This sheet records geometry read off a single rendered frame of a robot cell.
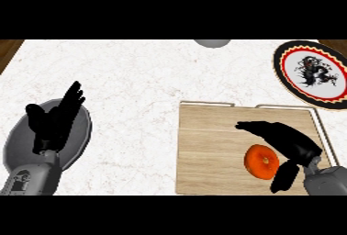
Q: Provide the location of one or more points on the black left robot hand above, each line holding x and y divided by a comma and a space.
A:
54, 122

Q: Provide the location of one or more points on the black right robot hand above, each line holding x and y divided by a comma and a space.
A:
284, 137

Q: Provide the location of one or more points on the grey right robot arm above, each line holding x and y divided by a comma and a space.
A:
327, 179

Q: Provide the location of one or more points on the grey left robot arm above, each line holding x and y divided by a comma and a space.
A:
36, 177

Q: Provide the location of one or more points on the grey round plate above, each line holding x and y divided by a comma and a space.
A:
77, 128

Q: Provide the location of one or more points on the wooden tray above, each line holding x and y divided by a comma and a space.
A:
218, 153

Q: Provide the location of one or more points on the plate with dragon print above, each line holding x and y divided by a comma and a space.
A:
317, 73

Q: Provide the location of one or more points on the grey round object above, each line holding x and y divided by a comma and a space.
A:
212, 43

